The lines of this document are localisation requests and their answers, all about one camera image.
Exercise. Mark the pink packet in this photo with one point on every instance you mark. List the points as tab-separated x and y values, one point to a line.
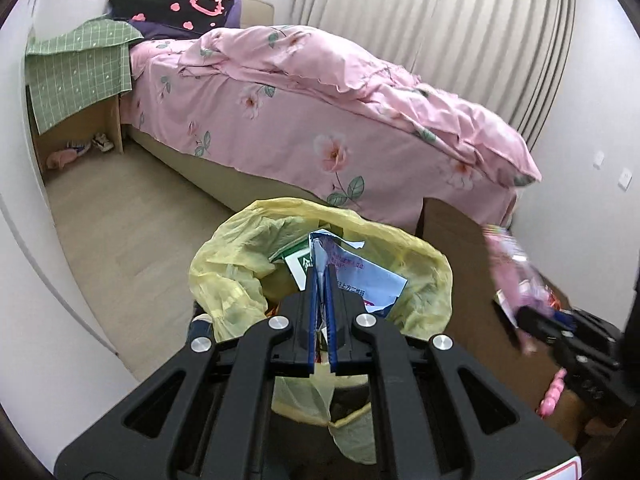
505	270

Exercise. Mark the green white carton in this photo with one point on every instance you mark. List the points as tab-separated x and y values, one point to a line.
297	265

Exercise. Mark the bed with pink floral sheet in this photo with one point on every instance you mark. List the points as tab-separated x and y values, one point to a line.
280	135

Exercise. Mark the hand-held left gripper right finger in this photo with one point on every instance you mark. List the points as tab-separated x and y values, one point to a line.
332	320

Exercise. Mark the beige striped curtain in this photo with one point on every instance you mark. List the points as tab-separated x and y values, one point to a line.
425	20

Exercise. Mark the pink toy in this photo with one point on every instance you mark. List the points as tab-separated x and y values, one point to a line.
552	395

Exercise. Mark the yellow plastic bag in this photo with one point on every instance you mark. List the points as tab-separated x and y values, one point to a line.
235	260

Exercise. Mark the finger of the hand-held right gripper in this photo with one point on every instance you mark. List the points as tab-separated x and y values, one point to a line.
590	332
537	322

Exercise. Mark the black cat-print pillow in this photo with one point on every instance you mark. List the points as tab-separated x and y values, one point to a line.
150	5

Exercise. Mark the pink slipper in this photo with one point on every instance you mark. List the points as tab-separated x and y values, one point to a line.
60	159

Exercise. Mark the beige headboard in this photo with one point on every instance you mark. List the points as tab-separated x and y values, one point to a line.
257	12

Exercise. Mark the green checked cloth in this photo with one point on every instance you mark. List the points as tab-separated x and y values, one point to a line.
75	75

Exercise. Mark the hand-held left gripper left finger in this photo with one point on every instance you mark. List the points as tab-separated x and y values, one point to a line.
312	320

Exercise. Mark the white printed packet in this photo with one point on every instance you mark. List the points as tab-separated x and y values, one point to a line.
365	280

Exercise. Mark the pink floral duvet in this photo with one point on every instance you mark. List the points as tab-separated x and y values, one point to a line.
350	65

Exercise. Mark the wooden nightstand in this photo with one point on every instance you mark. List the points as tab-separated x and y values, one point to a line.
112	120

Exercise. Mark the white wall socket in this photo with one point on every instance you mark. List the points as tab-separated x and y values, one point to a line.
598	159
625	180

